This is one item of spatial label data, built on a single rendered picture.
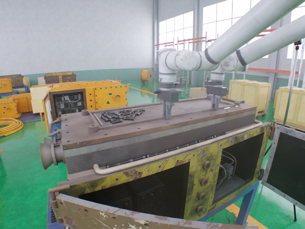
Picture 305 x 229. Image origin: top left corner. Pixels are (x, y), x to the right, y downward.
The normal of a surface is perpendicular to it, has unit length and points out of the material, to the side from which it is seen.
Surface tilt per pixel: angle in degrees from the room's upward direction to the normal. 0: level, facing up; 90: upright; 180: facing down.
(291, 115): 90
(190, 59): 86
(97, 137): 0
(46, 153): 56
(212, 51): 99
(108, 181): 90
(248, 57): 112
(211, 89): 90
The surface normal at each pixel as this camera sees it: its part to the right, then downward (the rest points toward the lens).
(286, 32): -0.67, 0.18
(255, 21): -0.73, 0.52
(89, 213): -0.22, 0.28
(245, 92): -0.90, 0.13
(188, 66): 0.36, 0.37
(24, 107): 0.52, 0.25
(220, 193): 0.00, -0.96
